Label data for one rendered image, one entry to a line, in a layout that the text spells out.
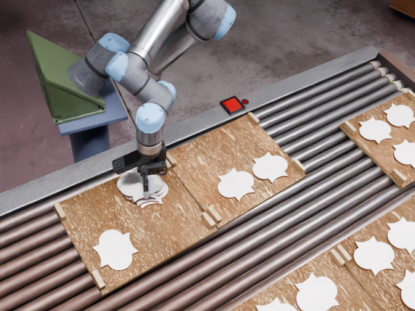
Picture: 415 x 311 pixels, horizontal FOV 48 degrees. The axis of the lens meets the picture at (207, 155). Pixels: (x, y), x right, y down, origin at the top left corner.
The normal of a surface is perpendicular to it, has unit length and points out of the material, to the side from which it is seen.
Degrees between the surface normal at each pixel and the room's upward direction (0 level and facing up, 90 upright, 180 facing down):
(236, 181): 0
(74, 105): 90
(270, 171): 0
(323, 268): 0
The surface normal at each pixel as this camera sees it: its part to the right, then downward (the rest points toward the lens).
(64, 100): 0.44, 0.74
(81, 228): 0.11, -0.61
